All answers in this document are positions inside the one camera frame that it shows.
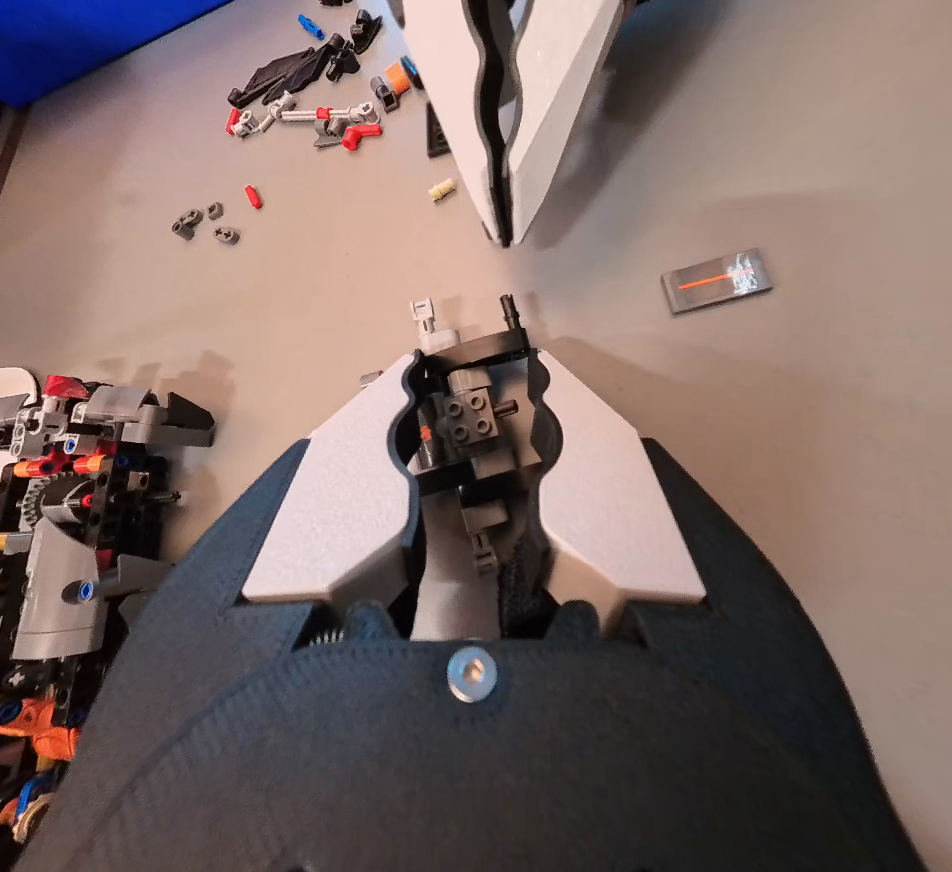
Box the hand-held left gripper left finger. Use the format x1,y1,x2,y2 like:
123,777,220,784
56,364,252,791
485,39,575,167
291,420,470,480
240,353,431,639

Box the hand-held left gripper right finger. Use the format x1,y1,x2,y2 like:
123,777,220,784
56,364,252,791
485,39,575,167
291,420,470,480
502,349,709,641

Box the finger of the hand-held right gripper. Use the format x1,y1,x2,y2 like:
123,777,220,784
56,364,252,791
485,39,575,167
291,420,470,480
504,0,627,245
356,0,516,248

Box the black grey lego subassembly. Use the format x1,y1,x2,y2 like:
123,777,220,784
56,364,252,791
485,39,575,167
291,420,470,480
359,295,547,576

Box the lego car chassis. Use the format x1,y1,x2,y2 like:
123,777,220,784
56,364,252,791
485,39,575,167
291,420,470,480
0,375,217,851

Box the scattered lego pieces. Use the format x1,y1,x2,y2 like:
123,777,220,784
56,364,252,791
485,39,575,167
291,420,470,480
225,0,426,153

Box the dark lego tile red stripe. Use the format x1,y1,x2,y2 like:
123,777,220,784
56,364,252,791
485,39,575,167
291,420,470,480
660,247,773,315

